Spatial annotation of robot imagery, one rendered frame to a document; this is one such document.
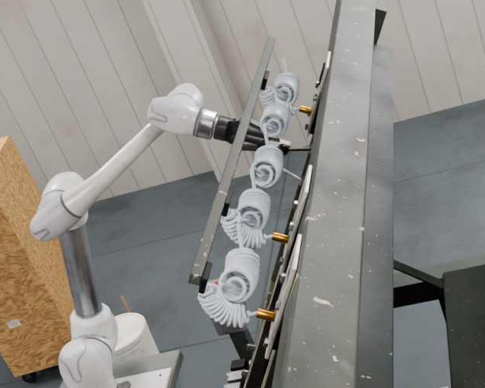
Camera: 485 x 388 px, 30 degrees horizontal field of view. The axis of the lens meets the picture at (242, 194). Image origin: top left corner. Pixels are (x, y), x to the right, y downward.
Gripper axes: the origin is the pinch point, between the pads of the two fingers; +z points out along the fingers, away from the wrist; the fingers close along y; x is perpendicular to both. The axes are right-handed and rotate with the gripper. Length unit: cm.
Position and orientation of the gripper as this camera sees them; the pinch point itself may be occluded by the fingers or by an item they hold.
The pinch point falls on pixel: (279, 142)
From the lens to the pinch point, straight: 277.1
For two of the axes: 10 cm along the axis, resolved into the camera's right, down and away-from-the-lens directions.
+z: 9.7, 2.5, -0.1
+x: -1.4, 5.1, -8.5
